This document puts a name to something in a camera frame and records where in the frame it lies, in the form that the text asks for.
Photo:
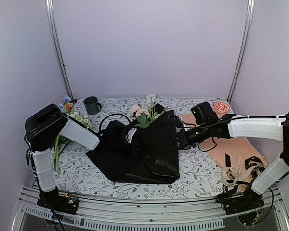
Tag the blue orange flower stems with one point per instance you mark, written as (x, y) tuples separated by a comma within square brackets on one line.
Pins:
[(66, 105)]

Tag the pink wrapping paper sheet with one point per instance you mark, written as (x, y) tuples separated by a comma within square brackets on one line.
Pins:
[(201, 167)]

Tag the left aluminium frame post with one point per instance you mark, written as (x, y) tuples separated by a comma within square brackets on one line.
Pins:
[(56, 42)]

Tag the red patterned small bowl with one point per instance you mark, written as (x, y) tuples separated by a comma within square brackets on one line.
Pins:
[(222, 107)]

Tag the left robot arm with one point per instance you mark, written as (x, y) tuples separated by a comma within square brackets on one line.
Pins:
[(45, 126)]

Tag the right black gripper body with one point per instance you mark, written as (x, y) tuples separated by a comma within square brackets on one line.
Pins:
[(203, 134)]

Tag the aluminium frame post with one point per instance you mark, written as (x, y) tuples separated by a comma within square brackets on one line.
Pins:
[(56, 42), (242, 50)]

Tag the green leafy flower bunch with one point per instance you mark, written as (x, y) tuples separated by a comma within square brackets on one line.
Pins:
[(62, 142)]

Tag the black wrapping paper sheet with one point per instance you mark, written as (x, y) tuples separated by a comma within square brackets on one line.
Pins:
[(158, 164)]

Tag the right aluminium frame post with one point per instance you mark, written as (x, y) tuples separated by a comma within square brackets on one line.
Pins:
[(242, 50)]

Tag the small white flower stem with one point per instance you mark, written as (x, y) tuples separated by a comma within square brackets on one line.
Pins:
[(150, 106)]

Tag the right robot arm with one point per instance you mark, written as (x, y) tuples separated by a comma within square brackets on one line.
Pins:
[(262, 144)]

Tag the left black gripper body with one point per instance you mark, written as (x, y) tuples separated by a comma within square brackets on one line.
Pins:
[(116, 147)]

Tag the floral patterned tablecloth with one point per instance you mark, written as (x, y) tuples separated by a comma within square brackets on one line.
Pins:
[(80, 175)]

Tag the white rose long stem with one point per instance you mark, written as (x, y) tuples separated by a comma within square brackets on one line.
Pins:
[(142, 116)]

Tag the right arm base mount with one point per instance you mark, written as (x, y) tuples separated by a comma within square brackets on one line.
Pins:
[(243, 203)]

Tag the dark grey mug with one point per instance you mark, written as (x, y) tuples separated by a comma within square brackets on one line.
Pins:
[(92, 105)]

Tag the black printed ribbon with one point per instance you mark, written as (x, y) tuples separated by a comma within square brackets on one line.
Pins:
[(242, 166)]

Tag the cream printed ribbon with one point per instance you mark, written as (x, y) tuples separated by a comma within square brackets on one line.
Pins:
[(230, 177)]

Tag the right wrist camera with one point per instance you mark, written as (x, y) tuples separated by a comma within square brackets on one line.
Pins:
[(204, 114)]

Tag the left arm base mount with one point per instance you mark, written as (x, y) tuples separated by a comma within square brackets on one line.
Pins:
[(52, 200)]

